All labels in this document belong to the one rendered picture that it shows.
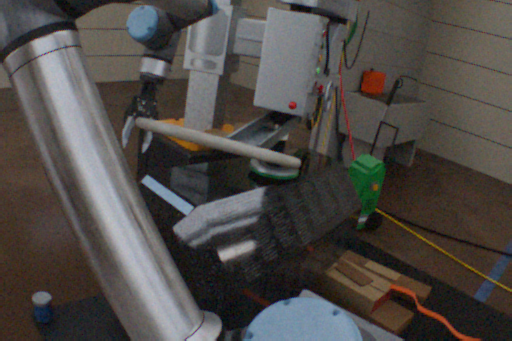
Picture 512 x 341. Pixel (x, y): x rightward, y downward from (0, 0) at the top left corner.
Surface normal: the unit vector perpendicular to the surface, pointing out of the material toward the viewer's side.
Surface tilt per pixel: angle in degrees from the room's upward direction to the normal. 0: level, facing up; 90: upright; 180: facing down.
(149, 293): 67
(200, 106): 90
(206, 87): 90
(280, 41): 90
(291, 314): 40
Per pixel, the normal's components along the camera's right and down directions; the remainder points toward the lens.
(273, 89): -0.35, 0.24
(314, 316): -0.25, -0.61
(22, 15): 0.30, 0.01
